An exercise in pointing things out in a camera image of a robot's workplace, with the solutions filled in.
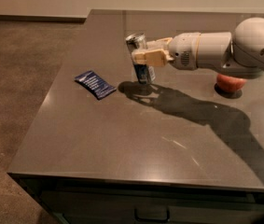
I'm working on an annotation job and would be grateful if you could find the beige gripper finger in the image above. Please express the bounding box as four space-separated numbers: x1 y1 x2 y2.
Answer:
146 37 173 50
132 49 174 67

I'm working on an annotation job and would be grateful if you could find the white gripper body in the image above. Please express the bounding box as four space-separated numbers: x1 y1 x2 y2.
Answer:
168 33 201 70

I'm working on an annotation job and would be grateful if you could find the silver blue redbull can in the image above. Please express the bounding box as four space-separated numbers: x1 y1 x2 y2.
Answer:
125 33 155 84

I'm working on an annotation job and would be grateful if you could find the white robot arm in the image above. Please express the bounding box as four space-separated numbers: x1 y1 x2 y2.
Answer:
126 18 264 84

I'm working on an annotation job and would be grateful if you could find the red apple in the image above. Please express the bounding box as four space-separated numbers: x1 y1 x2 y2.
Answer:
216 74 246 93

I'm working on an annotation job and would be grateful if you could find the blue snack packet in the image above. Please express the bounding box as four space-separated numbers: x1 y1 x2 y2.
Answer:
75 70 117 100

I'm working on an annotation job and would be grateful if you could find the dark cabinet drawer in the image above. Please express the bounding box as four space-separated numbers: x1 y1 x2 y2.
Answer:
41 191 264 224

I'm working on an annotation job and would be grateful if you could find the black drawer handle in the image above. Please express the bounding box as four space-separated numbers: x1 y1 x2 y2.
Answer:
133 208 170 223

